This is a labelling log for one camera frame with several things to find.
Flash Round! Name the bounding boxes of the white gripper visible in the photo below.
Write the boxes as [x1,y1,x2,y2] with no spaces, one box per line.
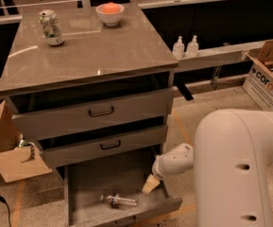
[142,155,178,194]

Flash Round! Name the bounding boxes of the clear plastic water bottle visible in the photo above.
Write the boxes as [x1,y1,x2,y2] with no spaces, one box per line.
[100,192,138,208]

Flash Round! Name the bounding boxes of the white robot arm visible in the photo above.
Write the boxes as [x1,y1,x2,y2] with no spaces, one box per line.
[142,109,273,227]

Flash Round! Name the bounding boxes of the grey middle drawer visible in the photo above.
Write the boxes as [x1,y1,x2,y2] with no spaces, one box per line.
[40,124,168,168]

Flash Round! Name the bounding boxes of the grey open bottom drawer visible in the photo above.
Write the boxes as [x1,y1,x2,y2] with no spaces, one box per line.
[63,146,183,227]

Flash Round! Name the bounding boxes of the grey drawer cabinet with counter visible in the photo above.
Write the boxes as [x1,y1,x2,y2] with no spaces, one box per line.
[0,2,179,172]

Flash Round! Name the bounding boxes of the grey top drawer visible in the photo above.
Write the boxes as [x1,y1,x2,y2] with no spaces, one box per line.
[12,88,174,140]

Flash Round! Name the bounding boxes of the left clear sanitizer bottle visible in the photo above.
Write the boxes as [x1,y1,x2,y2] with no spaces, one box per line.
[173,36,184,59]

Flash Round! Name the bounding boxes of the clear sanitizer bottle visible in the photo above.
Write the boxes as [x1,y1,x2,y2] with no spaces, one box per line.
[186,35,199,58]
[173,36,184,59]

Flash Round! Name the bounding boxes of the right clear sanitizer bottle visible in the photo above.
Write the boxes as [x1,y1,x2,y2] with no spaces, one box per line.
[186,35,199,58]

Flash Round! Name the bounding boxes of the small green object on cardboard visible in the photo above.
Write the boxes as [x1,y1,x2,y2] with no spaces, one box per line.
[18,134,32,148]

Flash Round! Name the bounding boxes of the brown cardboard box left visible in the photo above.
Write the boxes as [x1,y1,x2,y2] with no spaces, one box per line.
[0,101,52,183]

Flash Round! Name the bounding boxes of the white corovan cardboard box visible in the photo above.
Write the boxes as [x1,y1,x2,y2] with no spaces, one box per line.
[243,40,273,112]

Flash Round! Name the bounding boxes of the white ceramic bowl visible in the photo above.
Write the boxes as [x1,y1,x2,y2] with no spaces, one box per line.
[95,4,125,26]

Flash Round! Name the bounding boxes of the orange sponge in bowl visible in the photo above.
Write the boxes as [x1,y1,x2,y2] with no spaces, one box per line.
[103,2,120,14]

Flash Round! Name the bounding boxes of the white green soda can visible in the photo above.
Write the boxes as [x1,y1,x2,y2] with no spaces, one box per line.
[40,9,64,46]

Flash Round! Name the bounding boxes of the black cable on floor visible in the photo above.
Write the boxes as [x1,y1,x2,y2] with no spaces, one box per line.
[0,184,13,227]

